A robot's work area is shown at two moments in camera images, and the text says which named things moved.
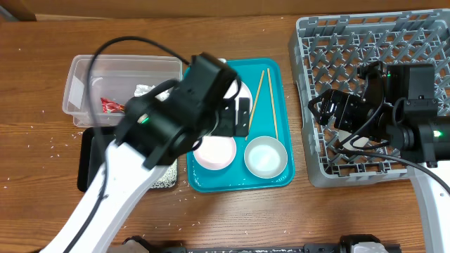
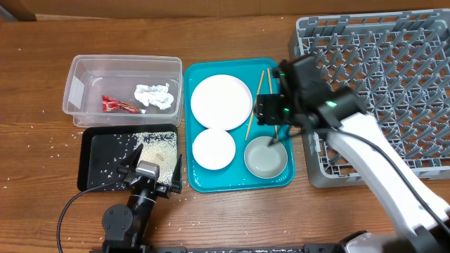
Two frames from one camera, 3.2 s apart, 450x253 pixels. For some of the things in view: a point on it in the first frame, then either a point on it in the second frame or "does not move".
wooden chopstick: (254, 106) does not move
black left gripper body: (226, 125) -> (159, 190)
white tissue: (143, 89) does not move
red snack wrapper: (111, 107) does not move
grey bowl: (265, 157) does not move
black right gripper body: (351, 113) -> (277, 107)
